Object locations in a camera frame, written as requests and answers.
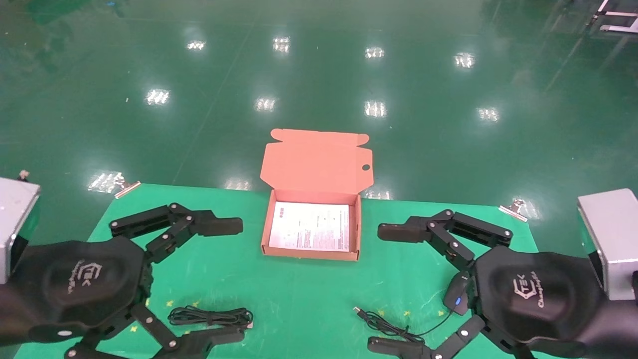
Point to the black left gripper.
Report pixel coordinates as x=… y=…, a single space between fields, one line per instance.
x=75 y=284

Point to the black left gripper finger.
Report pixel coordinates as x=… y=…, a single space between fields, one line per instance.
x=214 y=339

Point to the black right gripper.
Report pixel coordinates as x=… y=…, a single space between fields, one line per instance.
x=533 y=294

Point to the open brown cardboard box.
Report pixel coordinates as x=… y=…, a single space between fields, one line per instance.
x=316 y=164

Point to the metal binder clip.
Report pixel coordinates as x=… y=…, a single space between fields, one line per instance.
x=127 y=189
x=513 y=210

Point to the green table mat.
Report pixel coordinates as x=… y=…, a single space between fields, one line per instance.
x=299 y=299

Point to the white printed instruction sheet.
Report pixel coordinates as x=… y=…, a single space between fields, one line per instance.
x=309 y=227

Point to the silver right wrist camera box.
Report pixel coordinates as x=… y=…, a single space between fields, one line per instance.
x=610 y=239

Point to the grey metal frame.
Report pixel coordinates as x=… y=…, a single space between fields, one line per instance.
x=615 y=27

